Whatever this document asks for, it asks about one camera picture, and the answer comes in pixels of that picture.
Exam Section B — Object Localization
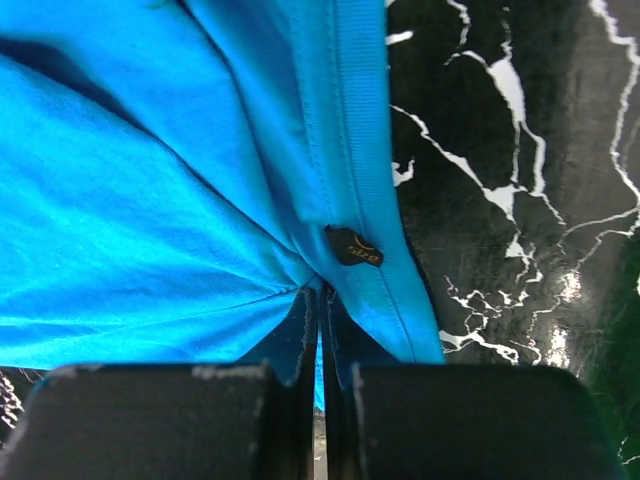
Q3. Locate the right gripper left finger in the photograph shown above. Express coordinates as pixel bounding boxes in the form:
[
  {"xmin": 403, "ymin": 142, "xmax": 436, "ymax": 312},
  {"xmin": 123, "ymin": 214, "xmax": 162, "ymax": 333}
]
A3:
[{"xmin": 1, "ymin": 288, "xmax": 318, "ymax": 479}]

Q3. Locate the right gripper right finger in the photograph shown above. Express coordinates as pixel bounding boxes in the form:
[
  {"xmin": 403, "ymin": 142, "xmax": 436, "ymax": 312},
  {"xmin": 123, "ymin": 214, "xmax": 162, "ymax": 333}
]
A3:
[{"xmin": 322, "ymin": 288, "xmax": 625, "ymax": 479}]

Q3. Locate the bright blue t shirt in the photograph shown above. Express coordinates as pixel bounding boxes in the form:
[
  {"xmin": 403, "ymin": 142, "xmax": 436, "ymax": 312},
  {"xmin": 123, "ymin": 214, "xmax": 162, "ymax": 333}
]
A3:
[{"xmin": 0, "ymin": 0, "xmax": 447, "ymax": 416}]

